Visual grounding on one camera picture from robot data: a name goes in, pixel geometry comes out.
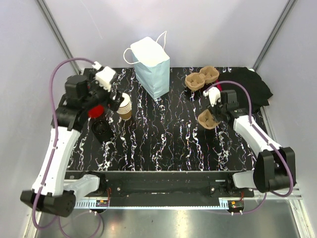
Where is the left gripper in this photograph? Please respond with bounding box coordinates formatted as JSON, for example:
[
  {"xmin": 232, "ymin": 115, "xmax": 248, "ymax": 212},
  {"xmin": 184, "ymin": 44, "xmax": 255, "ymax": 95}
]
[{"xmin": 83, "ymin": 70, "xmax": 125, "ymax": 111}]

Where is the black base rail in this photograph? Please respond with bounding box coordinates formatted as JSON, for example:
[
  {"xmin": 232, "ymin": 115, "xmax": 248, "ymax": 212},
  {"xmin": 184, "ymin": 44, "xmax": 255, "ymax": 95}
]
[{"xmin": 78, "ymin": 171, "xmax": 255, "ymax": 208}]

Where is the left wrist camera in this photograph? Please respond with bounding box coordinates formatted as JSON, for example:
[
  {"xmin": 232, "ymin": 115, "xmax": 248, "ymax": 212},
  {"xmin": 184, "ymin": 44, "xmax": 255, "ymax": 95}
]
[{"xmin": 92, "ymin": 61, "xmax": 117, "ymax": 92}]

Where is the single pulp cup carrier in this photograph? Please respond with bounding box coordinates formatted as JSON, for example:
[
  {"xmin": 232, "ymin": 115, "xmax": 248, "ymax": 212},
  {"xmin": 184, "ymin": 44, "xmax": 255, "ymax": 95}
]
[{"xmin": 198, "ymin": 109, "xmax": 220, "ymax": 130}]

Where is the stack of paper cups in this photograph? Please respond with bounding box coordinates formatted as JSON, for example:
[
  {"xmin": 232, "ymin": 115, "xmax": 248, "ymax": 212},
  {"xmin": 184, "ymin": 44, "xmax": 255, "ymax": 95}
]
[{"xmin": 117, "ymin": 93, "xmax": 132, "ymax": 120}]

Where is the stack of black lids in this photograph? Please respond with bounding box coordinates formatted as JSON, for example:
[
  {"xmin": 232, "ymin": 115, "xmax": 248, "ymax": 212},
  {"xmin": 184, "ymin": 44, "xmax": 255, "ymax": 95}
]
[{"xmin": 91, "ymin": 119, "xmax": 114, "ymax": 144}]

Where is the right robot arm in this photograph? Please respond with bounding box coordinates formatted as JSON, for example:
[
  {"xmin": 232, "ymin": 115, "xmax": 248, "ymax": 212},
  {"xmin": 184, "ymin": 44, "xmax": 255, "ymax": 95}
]
[{"xmin": 204, "ymin": 87, "xmax": 296, "ymax": 197}]

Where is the stack of pulp cup carriers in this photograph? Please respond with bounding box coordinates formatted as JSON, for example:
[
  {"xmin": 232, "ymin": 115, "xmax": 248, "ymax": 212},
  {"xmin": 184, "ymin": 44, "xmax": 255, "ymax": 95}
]
[{"xmin": 185, "ymin": 66, "xmax": 220, "ymax": 91}]

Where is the black cloth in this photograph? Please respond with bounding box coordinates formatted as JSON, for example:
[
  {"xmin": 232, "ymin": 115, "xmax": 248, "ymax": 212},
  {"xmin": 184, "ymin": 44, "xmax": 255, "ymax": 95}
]
[{"xmin": 217, "ymin": 67, "xmax": 273, "ymax": 114}]

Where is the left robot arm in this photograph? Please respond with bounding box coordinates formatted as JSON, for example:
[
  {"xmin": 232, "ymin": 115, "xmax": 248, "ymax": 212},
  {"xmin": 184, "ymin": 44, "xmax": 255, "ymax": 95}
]
[{"xmin": 20, "ymin": 73, "xmax": 123, "ymax": 217}]

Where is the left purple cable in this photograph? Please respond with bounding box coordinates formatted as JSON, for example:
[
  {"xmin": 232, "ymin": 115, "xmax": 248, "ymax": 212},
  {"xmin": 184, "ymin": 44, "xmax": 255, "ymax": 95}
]
[{"xmin": 32, "ymin": 58, "xmax": 104, "ymax": 238}]

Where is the red cup with stirrers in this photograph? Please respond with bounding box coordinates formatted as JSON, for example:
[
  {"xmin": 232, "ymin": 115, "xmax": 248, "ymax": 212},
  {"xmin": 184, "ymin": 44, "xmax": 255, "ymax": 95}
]
[{"xmin": 88, "ymin": 105, "xmax": 104, "ymax": 119}]

